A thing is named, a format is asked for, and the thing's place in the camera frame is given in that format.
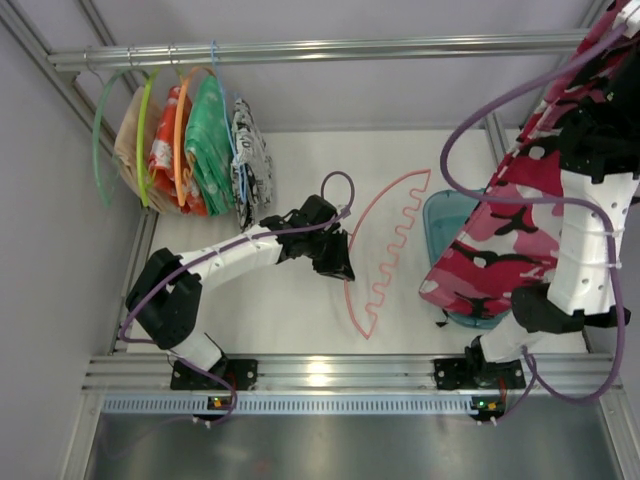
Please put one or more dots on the black white patterned garment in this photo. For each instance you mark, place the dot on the black white patterned garment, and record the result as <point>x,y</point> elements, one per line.
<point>251,167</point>

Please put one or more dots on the teal plastic bin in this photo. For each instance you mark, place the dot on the teal plastic bin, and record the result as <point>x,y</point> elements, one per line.
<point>444,214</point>

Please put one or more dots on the pink plastic hanger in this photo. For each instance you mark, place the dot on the pink plastic hanger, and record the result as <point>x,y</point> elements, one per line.
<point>393,249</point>

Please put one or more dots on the grey slotted cable duct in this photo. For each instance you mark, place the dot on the grey slotted cable duct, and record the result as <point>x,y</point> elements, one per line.
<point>272,404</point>

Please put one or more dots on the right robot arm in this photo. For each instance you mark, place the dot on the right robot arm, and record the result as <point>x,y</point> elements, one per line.
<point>556,258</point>

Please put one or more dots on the aluminium hanging rail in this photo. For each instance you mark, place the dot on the aluminium hanging rail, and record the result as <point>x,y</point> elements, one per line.
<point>550,42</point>

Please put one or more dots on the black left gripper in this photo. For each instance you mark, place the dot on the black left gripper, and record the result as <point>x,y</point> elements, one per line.
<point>331,251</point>

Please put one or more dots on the orange plastic hanger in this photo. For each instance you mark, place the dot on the orange plastic hanger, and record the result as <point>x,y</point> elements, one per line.
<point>181,180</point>

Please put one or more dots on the green patterned garment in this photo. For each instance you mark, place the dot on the green patterned garment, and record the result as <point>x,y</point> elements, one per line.
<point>206,140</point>

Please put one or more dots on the blue plastic hanger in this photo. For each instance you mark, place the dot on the blue plastic hanger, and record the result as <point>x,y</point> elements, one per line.
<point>227,115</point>

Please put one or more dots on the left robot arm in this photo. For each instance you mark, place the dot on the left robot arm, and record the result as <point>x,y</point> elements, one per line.
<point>165,298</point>

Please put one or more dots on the pink camouflage trousers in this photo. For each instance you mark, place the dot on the pink camouflage trousers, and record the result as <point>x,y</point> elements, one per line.
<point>533,171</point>

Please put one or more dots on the orange patterned garment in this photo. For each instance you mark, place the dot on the orange patterned garment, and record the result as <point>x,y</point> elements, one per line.
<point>161,160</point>

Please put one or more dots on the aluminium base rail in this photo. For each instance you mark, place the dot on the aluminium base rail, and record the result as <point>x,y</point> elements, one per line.
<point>571,374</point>

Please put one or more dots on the beige garment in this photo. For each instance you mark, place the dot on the beige garment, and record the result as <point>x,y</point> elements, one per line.
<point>125,148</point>

